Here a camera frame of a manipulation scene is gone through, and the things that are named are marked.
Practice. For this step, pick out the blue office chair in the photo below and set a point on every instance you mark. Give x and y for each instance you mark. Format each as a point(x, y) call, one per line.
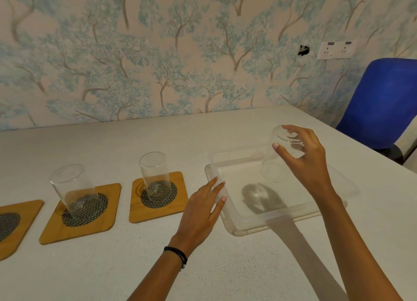
point(381, 105)

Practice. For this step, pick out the clear plastic tray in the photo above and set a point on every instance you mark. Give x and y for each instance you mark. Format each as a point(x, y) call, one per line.
point(247, 212)

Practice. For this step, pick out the clear drinking glass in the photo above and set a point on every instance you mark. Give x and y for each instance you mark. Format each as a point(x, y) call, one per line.
point(75, 193)
point(277, 160)
point(153, 177)

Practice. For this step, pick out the square wooden coaster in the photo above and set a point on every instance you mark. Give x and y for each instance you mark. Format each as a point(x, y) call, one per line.
point(22, 219)
point(52, 229)
point(176, 209)

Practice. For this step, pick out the person's right thumb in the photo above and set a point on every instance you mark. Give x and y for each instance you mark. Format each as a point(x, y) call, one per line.
point(286, 155)

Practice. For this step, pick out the person's left hand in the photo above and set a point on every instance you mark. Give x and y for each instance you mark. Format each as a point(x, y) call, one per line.
point(195, 217)

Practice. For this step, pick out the person's right hand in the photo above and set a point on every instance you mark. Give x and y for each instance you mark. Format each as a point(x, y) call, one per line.
point(311, 167)

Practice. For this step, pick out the black wristband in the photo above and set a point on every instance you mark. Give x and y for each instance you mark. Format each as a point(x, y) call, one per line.
point(177, 254)

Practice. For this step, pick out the person's left forearm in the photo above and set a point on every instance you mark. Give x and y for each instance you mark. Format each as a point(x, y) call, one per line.
point(159, 281)

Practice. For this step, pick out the person's left fingers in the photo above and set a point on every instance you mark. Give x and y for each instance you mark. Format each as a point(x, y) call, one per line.
point(213, 190)

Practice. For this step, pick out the person's right forearm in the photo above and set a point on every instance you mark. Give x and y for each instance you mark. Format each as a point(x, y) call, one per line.
point(351, 245)

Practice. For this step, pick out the white wall socket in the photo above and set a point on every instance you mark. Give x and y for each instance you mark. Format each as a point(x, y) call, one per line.
point(335, 50)

